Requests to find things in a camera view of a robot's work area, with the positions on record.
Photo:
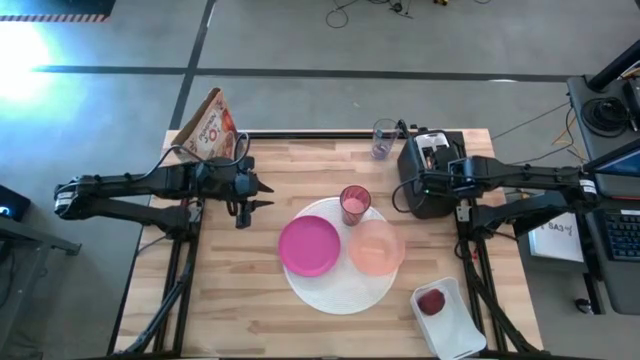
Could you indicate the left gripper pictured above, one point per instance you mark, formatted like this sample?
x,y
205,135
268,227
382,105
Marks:
x,y
240,187

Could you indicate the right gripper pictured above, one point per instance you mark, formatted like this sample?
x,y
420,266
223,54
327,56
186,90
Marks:
x,y
460,177

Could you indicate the pink plate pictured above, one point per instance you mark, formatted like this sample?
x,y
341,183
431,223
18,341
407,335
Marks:
x,y
309,246

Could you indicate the pumpkin cereal box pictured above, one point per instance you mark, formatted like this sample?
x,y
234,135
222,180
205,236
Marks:
x,y
210,132

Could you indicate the red faceted tumbler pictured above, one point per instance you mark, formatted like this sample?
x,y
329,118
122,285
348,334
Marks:
x,y
355,205

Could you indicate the peach bowl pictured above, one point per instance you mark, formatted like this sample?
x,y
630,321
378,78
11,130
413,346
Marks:
x,y
376,247

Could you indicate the white woven round placemat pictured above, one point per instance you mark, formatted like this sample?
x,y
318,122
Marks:
x,y
340,295

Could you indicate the dark red apple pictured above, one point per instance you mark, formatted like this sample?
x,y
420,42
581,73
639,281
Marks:
x,y
431,301

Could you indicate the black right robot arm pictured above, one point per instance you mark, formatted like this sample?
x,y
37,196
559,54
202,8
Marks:
x,y
530,172

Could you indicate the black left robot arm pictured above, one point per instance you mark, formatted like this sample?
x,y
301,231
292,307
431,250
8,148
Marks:
x,y
125,187

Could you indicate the black toaster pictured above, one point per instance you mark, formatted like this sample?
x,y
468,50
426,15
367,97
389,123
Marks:
x,y
415,205

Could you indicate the clear purple tumbler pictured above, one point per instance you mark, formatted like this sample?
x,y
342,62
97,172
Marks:
x,y
384,140

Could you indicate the white paper sheet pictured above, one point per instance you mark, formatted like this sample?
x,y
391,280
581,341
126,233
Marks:
x,y
555,245

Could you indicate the white rectangular tray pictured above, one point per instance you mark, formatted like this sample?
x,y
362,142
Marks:
x,y
455,335

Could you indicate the black floor device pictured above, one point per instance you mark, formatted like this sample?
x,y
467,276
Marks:
x,y
397,6

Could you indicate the tablet with blue screen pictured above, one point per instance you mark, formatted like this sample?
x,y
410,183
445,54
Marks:
x,y
620,162

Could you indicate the black keyboard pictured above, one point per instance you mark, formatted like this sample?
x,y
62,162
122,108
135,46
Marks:
x,y
622,235

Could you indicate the black caster wheel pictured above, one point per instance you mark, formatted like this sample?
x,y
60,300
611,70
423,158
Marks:
x,y
582,305

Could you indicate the black pole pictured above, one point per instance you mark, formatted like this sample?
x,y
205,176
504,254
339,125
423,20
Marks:
x,y
615,67

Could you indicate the dark grey desk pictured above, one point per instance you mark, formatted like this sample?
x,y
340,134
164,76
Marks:
x,y
620,290

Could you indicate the dark grey side table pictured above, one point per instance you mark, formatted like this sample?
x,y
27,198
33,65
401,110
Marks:
x,y
30,235

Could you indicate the black monitor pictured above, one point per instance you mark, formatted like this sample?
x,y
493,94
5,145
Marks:
x,y
15,200

